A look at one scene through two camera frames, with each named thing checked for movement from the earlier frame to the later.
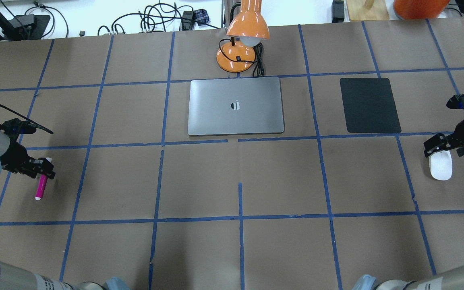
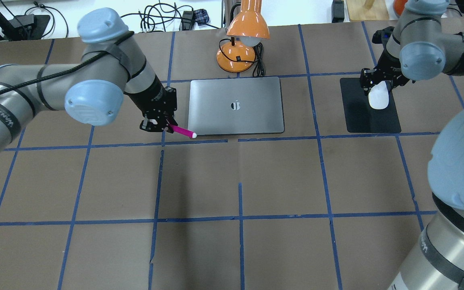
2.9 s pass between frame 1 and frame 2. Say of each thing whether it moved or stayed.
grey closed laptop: stayed
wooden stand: stayed
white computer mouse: moved
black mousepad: stayed
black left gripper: moved
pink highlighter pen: moved
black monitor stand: stayed
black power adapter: stayed
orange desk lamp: stayed
